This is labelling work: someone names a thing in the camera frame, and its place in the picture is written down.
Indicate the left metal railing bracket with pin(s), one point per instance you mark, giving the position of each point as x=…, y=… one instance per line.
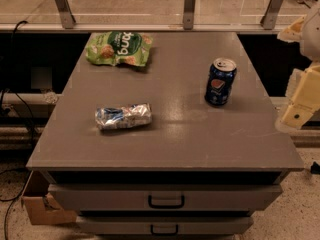
x=67, y=19

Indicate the metal railing bracket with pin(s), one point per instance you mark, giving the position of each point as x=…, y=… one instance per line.
x=269, y=18
x=67, y=19
x=188, y=14

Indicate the grey drawer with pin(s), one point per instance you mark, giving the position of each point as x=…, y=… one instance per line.
x=164, y=226
x=164, y=197

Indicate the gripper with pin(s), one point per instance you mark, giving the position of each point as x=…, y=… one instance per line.
x=312, y=37

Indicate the green snack bag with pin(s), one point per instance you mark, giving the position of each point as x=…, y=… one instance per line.
x=116, y=47

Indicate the lower grey drawer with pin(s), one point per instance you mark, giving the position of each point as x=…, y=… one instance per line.
x=164, y=226

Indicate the black plug on floor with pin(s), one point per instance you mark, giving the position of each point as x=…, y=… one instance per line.
x=315, y=168

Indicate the blue pepsi can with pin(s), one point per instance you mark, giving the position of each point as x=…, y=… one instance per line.
x=222, y=74

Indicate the middle metal railing bracket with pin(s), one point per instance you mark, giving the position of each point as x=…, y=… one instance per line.
x=188, y=14

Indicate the right metal railing bracket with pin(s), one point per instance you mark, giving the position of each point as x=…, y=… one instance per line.
x=269, y=18

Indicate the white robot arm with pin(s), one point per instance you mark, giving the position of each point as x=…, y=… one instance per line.
x=309, y=47

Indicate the upper grey drawer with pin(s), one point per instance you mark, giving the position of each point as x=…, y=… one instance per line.
x=164, y=197

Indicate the cardboard box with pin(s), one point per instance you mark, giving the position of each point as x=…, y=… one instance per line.
x=41, y=206

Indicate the silver foil snack bag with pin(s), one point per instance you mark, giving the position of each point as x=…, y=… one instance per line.
x=125, y=117

